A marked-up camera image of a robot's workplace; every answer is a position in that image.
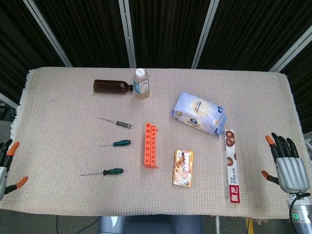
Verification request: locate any grey metal precision screwdriver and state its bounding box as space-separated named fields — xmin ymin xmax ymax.
xmin=99 ymin=117 xmax=133 ymax=129

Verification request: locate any clear bottle white cap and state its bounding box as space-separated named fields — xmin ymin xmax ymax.
xmin=133 ymin=68 xmax=150 ymax=100

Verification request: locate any long white wrap box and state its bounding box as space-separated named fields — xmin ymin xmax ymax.
xmin=220 ymin=129 xmax=241 ymax=204

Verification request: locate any teal handle screwdriver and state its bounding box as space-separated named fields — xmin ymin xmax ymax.
xmin=97 ymin=139 xmax=131 ymax=148

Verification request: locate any orange tool holder block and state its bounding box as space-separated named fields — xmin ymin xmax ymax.
xmin=143 ymin=123 xmax=159 ymax=169

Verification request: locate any beige woven tablecloth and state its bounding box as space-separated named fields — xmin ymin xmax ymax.
xmin=0 ymin=67 xmax=310 ymax=221

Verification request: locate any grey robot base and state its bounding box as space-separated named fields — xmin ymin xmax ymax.
xmin=97 ymin=215 xmax=203 ymax=234

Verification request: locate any aluminium partition post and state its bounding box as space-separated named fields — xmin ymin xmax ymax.
xmin=118 ymin=0 xmax=137 ymax=68
xmin=23 ymin=0 xmax=73 ymax=68
xmin=191 ymin=0 xmax=220 ymax=69
xmin=269 ymin=31 xmax=312 ymax=73
xmin=0 ymin=92 xmax=19 ymax=110

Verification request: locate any dark green black screwdriver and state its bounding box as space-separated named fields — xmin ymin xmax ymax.
xmin=81 ymin=168 xmax=124 ymax=176

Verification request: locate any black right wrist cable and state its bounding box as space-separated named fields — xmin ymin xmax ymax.
xmin=288 ymin=193 xmax=312 ymax=221

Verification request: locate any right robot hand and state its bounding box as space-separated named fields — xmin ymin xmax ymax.
xmin=261 ymin=133 xmax=311 ymax=194

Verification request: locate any pale blue tissue pack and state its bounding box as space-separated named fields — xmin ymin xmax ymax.
xmin=170 ymin=91 xmax=227 ymax=136

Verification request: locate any brown plastic bottle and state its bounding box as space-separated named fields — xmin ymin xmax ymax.
xmin=93 ymin=79 xmax=134 ymax=94

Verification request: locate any yellow curry box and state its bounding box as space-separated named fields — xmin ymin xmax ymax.
xmin=173 ymin=149 xmax=195 ymax=187

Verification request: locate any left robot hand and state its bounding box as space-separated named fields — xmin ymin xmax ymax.
xmin=0 ymin=139 xmax=29 ymax=202

